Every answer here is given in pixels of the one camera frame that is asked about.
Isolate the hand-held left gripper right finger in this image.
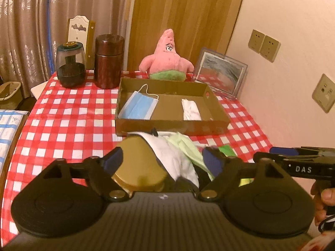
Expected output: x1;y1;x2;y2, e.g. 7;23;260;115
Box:
195;147;285;202

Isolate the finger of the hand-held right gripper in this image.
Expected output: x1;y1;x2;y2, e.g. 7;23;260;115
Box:
269;147;335;158
253;151;288;168

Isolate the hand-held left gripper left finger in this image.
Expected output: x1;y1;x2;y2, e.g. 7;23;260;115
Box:
43;147;133;202

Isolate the black cloth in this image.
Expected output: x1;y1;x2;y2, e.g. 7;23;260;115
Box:
192;162;214;188

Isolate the brown cardboard box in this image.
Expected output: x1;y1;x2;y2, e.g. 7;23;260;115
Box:
115;77;231;137

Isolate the person's right hand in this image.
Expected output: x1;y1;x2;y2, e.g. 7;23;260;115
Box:
311;181;335;227

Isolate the gold round lid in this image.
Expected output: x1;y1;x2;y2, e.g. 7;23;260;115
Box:
111;134;168;193

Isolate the light green cloth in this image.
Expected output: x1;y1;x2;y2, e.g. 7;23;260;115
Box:
167;132;208;168

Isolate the red checkered tablecloth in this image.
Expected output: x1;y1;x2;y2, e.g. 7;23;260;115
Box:
5;69;274;238

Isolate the white folded tissue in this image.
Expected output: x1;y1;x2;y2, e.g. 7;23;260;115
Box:
181;98;202;121

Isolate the blue face mask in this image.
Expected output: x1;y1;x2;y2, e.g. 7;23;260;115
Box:
118;84;160;121

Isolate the brown wooden canister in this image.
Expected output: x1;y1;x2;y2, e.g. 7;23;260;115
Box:
94;34;125;89

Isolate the dark glass jar green lid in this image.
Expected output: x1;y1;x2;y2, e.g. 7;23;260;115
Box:
56;41;87;89

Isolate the white stool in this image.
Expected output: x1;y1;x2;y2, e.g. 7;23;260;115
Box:
31;81;49;100

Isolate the blue white checked cloth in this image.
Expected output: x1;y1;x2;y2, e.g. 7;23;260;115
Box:
0;109;29;173

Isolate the pink starfish plush toy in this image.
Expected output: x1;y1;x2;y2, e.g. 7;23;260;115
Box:
139;29;195;81

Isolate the woven basket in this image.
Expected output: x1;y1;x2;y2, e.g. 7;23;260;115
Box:
0;82;22;109

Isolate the wooden door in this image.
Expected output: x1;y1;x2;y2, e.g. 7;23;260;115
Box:
127;0;248;74

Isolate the beige patterned curtain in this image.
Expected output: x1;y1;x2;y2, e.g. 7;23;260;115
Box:
0;0;138;98

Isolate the beige wall outlet plate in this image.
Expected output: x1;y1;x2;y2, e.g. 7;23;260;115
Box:
312;73;335;114

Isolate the clear picture frame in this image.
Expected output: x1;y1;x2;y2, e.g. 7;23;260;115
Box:
194;47;248;99

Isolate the beige wall socket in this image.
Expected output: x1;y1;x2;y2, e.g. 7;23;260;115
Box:
248;29;265;53
260;35;281;63

